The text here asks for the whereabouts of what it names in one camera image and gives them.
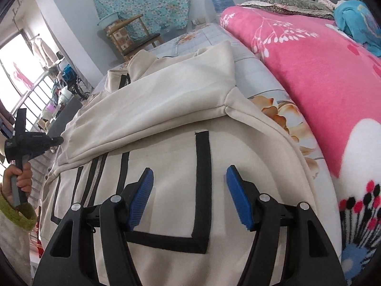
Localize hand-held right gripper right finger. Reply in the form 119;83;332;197
225;165;347;286

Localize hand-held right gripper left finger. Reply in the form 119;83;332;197
33;167;155;286

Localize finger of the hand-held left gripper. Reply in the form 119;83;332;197
45;136;64;149

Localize cream zip jacket black trim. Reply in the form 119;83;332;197
39;40;343;286

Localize person's left forearm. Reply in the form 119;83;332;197
0;188;38;283

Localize person's left hand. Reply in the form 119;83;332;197
2;163;33;195

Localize metal window railing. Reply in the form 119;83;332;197
0;71;60;203

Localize hanging dark garment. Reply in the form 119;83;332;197
0;101;15;130

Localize pile of household clutter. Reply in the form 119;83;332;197
45;62;90;108

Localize hanging pink garment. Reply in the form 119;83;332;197
12;61;32;90

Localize hanging cream coat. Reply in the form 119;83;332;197
31;37;58;69

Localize patterned chair cushion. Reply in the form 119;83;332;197
109;25;131;55

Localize floral plaid tablecloth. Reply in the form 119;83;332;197
92;22;325;185

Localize wooden chair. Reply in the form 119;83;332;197
104;13;163;61

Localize teal plastic basin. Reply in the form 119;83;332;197
97;12;120;30

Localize pink floral blanket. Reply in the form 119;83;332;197
220;4;381;286

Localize teal floral hanging cloth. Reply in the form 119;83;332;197
91;0;201;36

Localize grey patterned pillow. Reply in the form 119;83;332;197
240;0;335;21

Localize turquoise printed cloth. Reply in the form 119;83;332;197
333;0;381;57

